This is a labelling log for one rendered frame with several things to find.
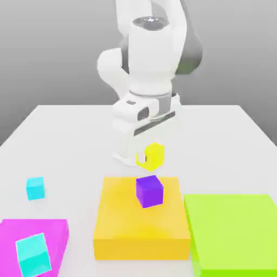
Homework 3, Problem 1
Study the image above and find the small cyan cube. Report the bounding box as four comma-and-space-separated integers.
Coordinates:
25, 176, 46, 201

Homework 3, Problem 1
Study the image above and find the small yellow cube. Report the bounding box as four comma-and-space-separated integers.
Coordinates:
135, 142, 166, 173

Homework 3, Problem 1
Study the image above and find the small purple cube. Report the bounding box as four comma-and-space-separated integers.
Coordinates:
135, 175, 164, 209

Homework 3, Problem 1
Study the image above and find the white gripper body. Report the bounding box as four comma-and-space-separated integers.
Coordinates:
130, 109, 182, 152

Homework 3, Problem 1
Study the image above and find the large green box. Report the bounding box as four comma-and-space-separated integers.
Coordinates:
183, 194, 277, 277

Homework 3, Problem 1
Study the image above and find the large magenta box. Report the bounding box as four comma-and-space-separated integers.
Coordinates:
0, 219, 70, 277

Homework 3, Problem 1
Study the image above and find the large orange box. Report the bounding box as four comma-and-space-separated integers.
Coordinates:
93, 176, 192, 261

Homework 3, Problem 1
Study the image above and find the small turquoise cube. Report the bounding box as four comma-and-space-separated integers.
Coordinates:
15, 232, 53, 277

